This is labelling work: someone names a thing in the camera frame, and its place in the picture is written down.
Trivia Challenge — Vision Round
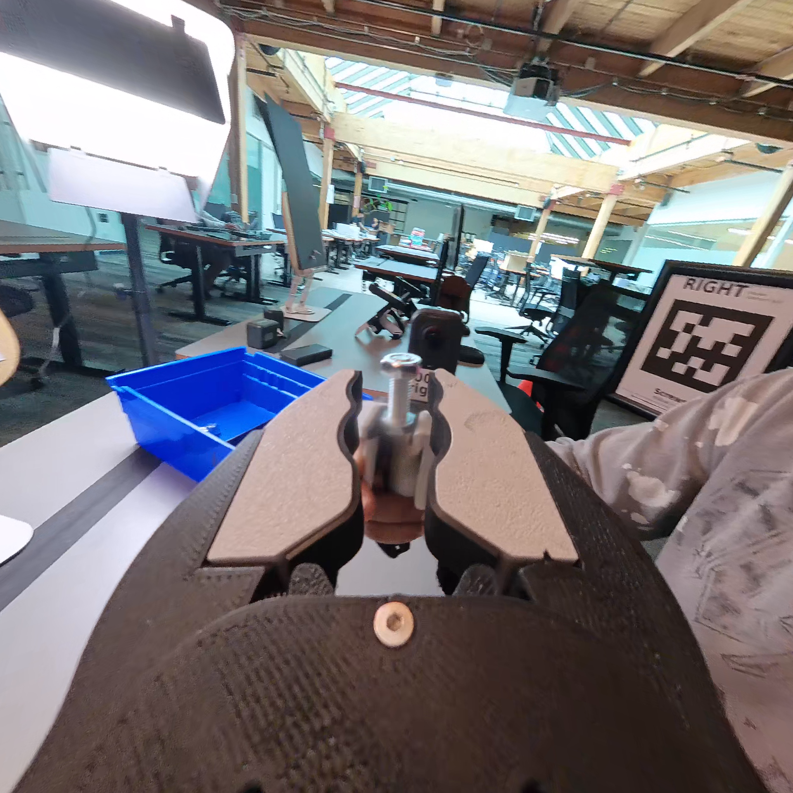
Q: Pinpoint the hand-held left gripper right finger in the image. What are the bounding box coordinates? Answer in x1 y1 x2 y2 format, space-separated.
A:
424 369 580 586

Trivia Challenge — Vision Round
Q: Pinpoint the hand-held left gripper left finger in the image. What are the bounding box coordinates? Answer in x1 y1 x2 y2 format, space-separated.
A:
204 369 368 584

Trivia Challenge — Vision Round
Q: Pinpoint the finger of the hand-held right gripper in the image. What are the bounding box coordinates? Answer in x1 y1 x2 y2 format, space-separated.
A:
414 410 436 510
361 403 390 481

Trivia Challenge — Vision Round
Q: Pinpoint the blue storage bin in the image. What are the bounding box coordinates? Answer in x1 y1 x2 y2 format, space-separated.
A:
105 347 373 483

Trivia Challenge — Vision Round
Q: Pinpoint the person's right forearm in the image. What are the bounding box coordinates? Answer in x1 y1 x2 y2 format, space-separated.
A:
545 368 793 546

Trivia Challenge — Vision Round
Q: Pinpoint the person's right hand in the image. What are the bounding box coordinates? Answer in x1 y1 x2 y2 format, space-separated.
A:
354 434 430 546

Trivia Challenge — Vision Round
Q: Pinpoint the black folding holder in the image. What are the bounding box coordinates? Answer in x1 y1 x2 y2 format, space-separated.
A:
355 282 417 343

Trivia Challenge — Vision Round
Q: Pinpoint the black office chair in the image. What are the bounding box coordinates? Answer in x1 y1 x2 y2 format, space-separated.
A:
476 282 627 439

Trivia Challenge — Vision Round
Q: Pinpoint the black cube device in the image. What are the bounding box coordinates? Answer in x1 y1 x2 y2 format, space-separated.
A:
247 309 285 349

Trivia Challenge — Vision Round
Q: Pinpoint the black panel wooden stand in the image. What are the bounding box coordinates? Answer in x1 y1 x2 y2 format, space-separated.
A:
261 93 330 320

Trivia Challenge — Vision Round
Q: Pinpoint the black light stand pole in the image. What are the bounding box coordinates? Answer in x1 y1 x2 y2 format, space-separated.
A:
119 214 161 368

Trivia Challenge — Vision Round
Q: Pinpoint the office desk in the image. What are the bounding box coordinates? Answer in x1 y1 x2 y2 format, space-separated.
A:
0 220 128 373
145 222 289 324

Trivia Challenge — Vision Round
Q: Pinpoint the framed marker poster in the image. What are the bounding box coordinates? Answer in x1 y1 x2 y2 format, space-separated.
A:
609 260 793 419

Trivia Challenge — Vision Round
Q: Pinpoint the ceiling projector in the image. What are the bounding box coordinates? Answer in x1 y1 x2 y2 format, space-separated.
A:
503 59 561 120

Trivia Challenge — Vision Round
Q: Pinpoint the white stand base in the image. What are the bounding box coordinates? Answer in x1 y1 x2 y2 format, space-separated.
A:
0 514 33 566

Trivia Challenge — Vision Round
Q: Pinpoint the bright studio light panel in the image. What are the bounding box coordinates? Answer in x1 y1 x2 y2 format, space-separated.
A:
0 0 237 223

